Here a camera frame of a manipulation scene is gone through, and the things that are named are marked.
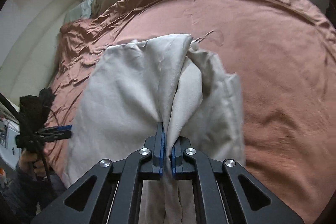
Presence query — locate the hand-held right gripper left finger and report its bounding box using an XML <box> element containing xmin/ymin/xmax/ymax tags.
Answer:
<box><xmin>31</xmin><ymin>122</ymin><xmax>167</xmax><ymax>224</ymax></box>

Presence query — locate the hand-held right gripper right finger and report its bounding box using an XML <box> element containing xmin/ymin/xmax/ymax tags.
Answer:
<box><xmin>171</xmin><ymin>136</ymin><xmax>305</xmax><ymax>224</ymax></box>

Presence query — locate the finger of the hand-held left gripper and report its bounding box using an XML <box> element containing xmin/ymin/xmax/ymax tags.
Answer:
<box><xmin>39</xmin><ymin>131</ymin><xmax>73</xmax><ymax>142</ymax></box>
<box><xmin>39</xmin><ymin>124</ymin><xmax>73</xmax><ymax>134</ymax></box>

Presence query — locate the beige large garment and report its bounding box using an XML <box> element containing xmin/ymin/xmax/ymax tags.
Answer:
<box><xmin>64</xmin><ymin>34</ymin><xmax>247</xmax><ymax>224</ymax></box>

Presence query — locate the person's left forearm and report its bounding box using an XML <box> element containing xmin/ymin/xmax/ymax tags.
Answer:
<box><xmin>13</xmin><ymin>163</ymin><xmax>67</xmax><ymax>215</ymax></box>

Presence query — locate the person's left hand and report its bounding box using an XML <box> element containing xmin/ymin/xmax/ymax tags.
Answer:
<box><xmin>20</xmin><ymin>152</ymin><xmax>49</xmax><ymax>178</ymax></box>

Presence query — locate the brown satin duvet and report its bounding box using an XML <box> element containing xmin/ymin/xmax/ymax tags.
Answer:
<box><xmin>49</xmin><ymin>0</ymin><xmax>336</xmax><ymax>224</ymax></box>

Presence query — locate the black cable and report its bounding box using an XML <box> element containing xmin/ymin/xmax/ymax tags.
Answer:
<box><xmin>0</xmin><ymin>93</ymin><xmax>59</xmax><ymax>198</ymax></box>

